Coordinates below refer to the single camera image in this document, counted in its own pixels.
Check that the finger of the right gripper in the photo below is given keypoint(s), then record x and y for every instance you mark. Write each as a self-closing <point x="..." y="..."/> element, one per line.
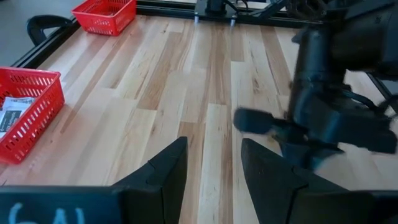
<point x="252" y="119"/>
<point x="373" y="140"/>

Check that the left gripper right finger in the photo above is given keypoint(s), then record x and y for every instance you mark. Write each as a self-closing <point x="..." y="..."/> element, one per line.
<point x="280" y="202"/>

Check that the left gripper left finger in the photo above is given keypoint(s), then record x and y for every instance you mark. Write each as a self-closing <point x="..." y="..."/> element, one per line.
<point x="149" y="199"/>

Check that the white printed first aid packet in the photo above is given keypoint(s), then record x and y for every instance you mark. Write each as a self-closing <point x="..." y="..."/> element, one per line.
<point x="18" y="102"/>
<point x="9" y="121"/>

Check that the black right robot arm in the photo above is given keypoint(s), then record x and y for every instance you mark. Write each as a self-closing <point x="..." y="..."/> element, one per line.
<point x="357" y="40"/>

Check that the red plastic basket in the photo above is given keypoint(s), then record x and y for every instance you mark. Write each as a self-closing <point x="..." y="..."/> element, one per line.
<point x="40" y="124"/>
<point x="105" y="25"/>

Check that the black curved frame bracket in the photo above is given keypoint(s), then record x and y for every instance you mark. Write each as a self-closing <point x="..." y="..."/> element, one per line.
<point x="46" y="19"/>

